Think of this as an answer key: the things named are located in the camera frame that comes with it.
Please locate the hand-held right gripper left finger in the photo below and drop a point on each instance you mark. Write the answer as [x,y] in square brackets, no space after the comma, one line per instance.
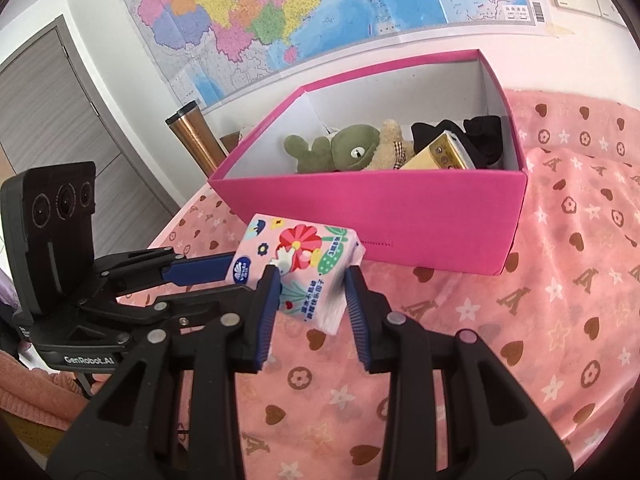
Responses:
[267,320]

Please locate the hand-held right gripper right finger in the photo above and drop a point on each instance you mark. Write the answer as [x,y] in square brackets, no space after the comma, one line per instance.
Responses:
[359,325]

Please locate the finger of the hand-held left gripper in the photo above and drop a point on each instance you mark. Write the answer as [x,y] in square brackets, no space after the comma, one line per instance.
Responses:
[200,305]
[200,269]

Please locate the floral tissue pack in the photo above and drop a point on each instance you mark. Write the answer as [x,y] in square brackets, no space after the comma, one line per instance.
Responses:
[300,250]

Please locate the pink cardboard box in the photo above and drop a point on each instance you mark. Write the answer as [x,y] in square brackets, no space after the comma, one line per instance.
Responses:
[375,210]

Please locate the green frog plush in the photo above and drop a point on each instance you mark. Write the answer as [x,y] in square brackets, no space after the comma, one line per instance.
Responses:
[350,147]

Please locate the beige teddy bear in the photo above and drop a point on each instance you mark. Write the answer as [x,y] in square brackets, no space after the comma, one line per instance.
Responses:
[390,142]

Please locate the yellow tissue pack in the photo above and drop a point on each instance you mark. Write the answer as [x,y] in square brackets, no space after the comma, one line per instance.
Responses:
[440,157]

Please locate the black sock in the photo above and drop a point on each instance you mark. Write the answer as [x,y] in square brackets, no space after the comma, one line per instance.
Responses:
[429,135]
[482,140]

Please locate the person's left forearm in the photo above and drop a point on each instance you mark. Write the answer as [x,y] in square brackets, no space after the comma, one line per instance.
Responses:
[30,395]

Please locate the copper travel tumbler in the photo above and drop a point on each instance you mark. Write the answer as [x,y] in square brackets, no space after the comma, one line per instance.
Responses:
[197,140]

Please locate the grey door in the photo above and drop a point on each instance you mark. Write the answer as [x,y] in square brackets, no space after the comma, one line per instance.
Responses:
[60,110]

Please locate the brown wooden piece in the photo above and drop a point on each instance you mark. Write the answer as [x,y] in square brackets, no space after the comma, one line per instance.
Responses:
[231,141]

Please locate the pink printed blanket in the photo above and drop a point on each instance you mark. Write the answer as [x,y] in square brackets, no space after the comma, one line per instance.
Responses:
[550,285]

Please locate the olive printed cloth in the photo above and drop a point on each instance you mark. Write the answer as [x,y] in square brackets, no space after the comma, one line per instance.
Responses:
[25,435]

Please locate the colourful wall map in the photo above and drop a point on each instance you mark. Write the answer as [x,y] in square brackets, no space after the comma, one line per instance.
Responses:
[300,10]

